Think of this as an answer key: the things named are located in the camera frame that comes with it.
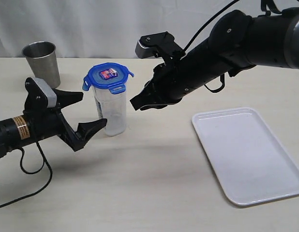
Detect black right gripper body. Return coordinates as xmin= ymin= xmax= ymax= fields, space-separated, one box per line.
xmin=140 ymin=31 xmax=185 ymax=105

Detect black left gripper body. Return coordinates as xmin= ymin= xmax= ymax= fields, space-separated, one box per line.
xmin=23 ymin=77 xmax=84 ymax=152

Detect clear plastic tall container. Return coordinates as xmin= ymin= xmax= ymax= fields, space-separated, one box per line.
xmin=93 ymin=87 xmax=126 ymax=136

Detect blue container lid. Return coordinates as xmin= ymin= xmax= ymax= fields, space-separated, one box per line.
xmin=82 ymin=62 xmax=134 ymax=95

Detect stainless steel cup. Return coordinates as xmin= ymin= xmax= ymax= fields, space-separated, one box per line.
xmin=22 ymin=41 xmax=60 ymax=88

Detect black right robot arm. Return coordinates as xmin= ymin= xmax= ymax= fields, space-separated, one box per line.
xmin=130 ymin=7 xmax=299 ymax=111

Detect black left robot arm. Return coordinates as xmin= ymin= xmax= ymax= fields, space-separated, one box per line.
xmin=0 ymin=77 xmax=107 ymax=158

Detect white backdrop curtain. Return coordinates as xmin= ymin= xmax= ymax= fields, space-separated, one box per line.
xmin=0 ymin=0 xmax=299 ymax=59

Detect white rectangular tray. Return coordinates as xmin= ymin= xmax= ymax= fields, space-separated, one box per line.
xmin=191 ymin=107 xmax=299 ymax=207

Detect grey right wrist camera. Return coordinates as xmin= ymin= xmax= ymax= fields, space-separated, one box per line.
xmin=135 ymin=40 xmax=158 ymax=59

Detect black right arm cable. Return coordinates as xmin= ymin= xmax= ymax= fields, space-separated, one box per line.
xmin=183 ymin=0 xmax=242 ymax=53

